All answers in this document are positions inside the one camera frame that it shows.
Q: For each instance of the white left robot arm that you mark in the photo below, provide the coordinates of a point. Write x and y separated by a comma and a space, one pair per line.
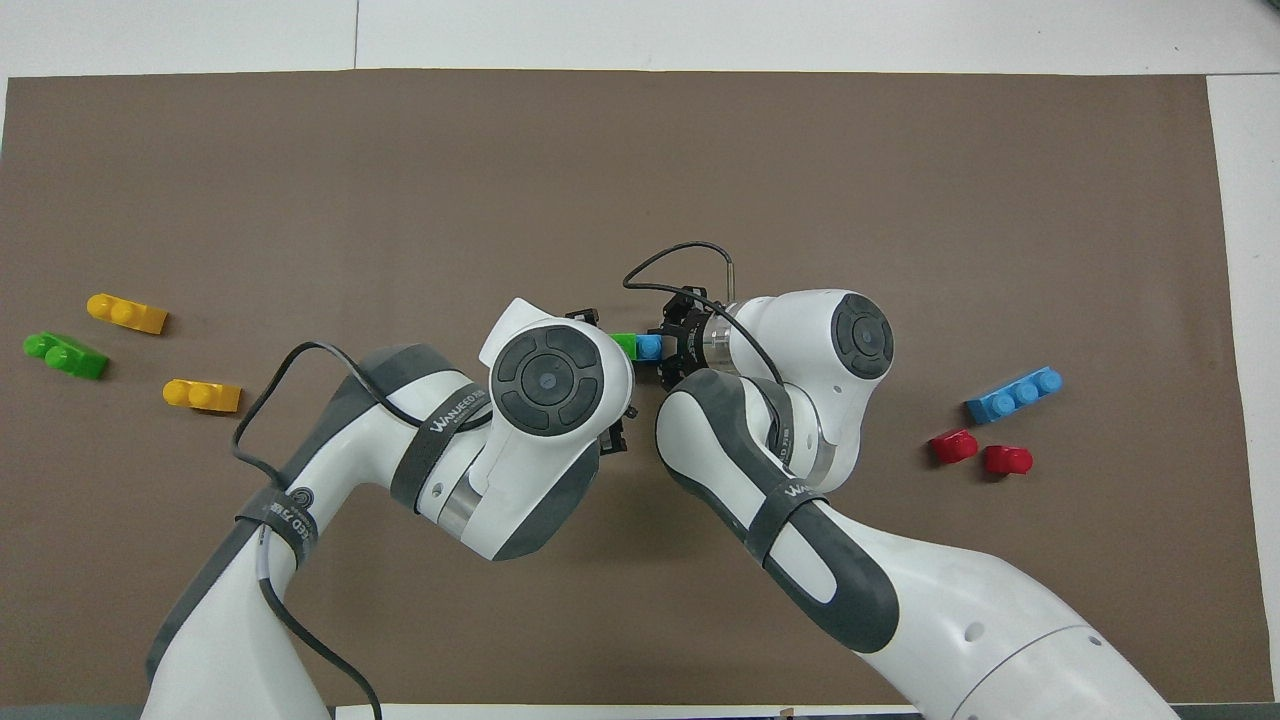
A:
500, 420

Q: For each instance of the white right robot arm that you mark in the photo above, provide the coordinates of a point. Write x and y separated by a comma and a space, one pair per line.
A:
850, 560

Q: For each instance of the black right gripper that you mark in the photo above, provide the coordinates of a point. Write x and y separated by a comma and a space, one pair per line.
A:
692, 340

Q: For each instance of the green two-stud toy block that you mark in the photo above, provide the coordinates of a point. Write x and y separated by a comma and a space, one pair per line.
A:
65, 355
623, 346

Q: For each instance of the brown paper table mat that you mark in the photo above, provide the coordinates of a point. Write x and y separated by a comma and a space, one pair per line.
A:
640, 160

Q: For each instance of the small red toy block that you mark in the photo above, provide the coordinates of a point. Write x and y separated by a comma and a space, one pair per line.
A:
1008, 460
955, 446

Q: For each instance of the yellow two-stud toy block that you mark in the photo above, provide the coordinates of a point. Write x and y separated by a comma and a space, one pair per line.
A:
202, 395
127, 313

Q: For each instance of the blue three-stud toy block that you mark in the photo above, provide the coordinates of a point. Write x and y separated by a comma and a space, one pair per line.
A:
649, 348
1015, 396

